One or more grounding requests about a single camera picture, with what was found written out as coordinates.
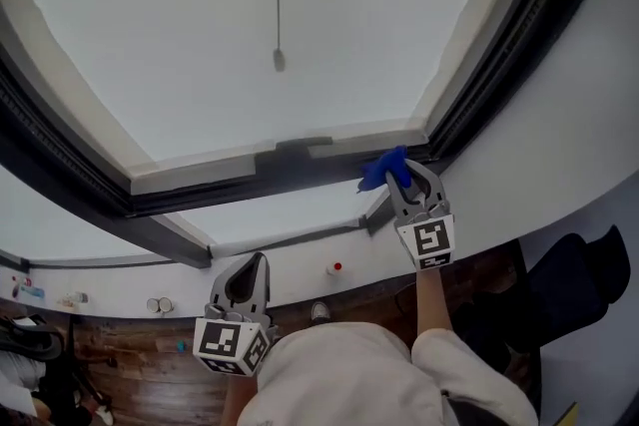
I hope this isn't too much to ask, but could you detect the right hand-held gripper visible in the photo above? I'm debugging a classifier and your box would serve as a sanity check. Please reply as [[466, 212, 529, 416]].
[[382, 158, 457, 272]]

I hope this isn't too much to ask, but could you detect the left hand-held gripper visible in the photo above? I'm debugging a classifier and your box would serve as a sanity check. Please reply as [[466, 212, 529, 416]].
[[192, 251, 279, 378]]

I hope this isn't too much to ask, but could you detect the blue cleaning cloth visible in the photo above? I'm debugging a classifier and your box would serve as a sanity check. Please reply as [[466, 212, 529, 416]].
[[356, 144, 414, 195]]

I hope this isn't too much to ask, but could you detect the person's right forearm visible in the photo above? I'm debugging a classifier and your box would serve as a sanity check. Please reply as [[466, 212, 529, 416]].
[[411, 266, 453, 340]]

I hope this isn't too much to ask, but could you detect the person's left forearm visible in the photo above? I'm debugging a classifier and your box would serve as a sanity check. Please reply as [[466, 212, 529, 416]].
[[219, 371, 259, 426]]

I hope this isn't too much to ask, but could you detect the person's white sweatshirt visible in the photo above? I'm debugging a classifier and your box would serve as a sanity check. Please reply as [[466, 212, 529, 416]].
[[237, 321, 540, 426]]

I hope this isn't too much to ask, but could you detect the black mesh office chair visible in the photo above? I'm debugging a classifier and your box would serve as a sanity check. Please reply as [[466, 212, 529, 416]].
[[0, 313, 116, 410]]

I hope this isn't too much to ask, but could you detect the yellow wooden board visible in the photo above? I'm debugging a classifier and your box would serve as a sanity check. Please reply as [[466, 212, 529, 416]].
[[553, 401, 580, 426]]

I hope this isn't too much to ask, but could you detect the black window handle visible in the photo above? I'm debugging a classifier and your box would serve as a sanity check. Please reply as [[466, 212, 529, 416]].
[[254, 137, 334, 176]]

